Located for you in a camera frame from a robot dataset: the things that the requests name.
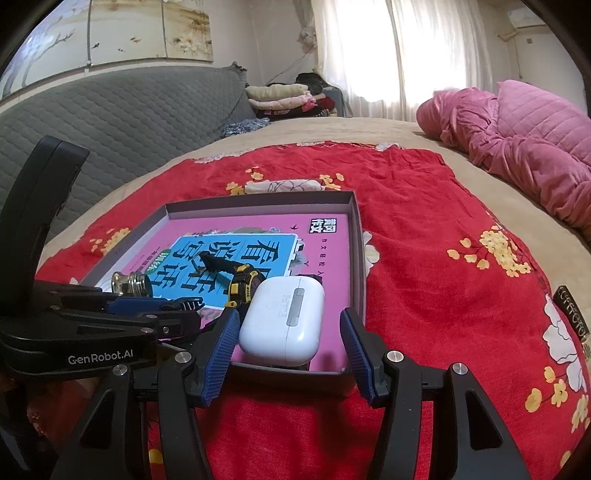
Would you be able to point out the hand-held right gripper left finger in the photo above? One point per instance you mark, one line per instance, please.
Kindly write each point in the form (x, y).
(220, 360)

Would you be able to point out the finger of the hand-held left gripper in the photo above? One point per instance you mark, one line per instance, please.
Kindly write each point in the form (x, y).
(161, 325)
(138, 303)

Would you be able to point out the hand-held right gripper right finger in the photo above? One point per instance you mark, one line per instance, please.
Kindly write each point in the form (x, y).
(361, 360)

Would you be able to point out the gold metal threaded socket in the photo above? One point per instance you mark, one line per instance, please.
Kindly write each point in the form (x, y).
(131, 284)

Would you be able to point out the white earbuds case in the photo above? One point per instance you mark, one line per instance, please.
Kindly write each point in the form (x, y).
(281, 318)

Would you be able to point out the yellow black wristwatch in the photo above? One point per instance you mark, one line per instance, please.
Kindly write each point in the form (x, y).
(242, 281)

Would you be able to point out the grey cardboard box tray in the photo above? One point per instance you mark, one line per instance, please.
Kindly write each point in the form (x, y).
(355, 258)

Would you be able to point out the pink book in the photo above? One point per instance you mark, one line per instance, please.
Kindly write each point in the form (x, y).
(332, 258)

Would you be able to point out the red floral blanket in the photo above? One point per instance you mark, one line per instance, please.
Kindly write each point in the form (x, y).
(438, 286)

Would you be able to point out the grey quilted headboard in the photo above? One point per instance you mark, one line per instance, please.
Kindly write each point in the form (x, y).
(138, 124)

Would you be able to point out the blue patterned cloth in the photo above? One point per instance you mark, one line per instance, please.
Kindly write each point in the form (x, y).
(244, 127)

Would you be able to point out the dark blanket label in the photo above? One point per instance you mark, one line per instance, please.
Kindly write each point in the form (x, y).
(572, 314)

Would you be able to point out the beige bed sheet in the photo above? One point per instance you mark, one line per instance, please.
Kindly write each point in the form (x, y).
(369, 129)

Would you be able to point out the pile of folded clothes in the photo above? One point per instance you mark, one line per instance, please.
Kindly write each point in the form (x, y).
(286, 99)

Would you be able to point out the pink quilted duvet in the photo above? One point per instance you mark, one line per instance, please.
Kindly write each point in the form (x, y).
(521, 138)

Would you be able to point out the white window curtain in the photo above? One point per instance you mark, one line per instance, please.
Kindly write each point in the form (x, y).
(415, 55)

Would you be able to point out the white air conditioner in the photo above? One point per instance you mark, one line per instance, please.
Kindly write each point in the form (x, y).
(526, 18)

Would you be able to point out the floral wall painting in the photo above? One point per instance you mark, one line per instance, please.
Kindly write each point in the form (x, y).
(138, 32)

